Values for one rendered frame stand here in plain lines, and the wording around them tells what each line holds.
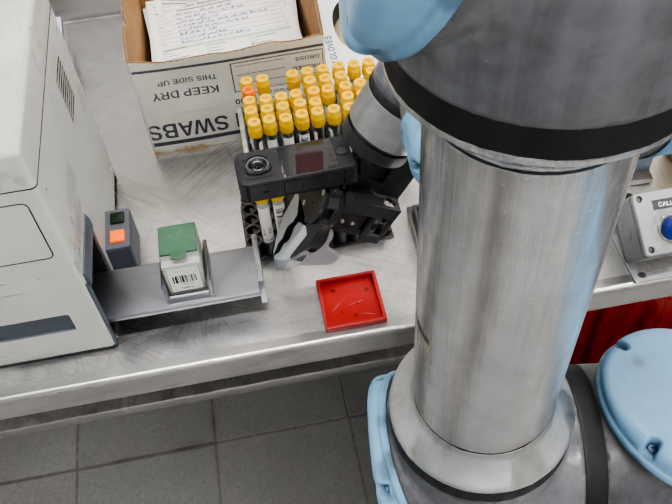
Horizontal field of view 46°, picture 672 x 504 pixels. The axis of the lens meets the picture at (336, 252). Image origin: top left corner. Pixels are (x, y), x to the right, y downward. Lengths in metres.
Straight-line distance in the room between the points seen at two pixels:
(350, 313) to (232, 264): 0.14
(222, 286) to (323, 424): 0.96
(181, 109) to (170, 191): 0.10
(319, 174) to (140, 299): 0.26
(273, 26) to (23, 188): 0.55
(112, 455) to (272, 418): 0.36
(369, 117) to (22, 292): 0.37
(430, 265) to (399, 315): 0.52
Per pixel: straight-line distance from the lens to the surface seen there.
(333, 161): 0.75
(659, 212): 0.92
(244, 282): 0.86
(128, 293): 0.89
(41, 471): 1.88
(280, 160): 0.75
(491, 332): 0.36
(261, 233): 0.93
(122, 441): 1.85
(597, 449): 0.54
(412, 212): 0.93
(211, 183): 1.02
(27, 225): 0.74
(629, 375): 0.55
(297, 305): 0.89
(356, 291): 0.89
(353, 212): 0.77
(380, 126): 0.71
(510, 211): 0.30
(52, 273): 0.79
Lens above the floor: 1.60
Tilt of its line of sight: 51 degrees down
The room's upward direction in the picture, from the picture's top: 4 degrees counter-clockwise
